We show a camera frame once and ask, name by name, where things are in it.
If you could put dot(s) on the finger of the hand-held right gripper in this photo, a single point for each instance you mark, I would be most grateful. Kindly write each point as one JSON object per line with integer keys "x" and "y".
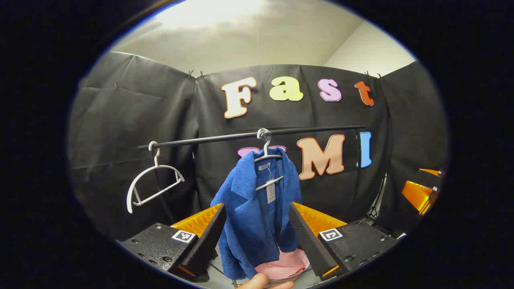
{"x": 417, "y": 194}
{"x": 433, "y": 172}

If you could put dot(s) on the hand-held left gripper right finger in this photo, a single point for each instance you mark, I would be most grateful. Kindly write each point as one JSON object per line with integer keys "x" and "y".
{"x": 309, "y": 245}

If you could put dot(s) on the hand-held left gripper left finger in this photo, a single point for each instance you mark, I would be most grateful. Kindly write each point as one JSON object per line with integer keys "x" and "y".
{"x": 209, "y": 245}

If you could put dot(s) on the pink laundry hamper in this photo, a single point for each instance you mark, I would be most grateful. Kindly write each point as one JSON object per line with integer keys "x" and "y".
{"x": 289, "y": 265}

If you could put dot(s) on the white plastic hanger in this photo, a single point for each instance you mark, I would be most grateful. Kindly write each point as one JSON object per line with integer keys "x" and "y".
{"x": 265, "y": 148}
{"x": 128, "y": 200}

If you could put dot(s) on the black clothes rack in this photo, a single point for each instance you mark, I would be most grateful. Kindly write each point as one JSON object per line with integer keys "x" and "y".
{"x": 200, "y": 140}

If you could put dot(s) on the white flat floor object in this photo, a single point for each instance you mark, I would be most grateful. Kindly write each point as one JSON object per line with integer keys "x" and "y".
{"x": 400, "y": 235}

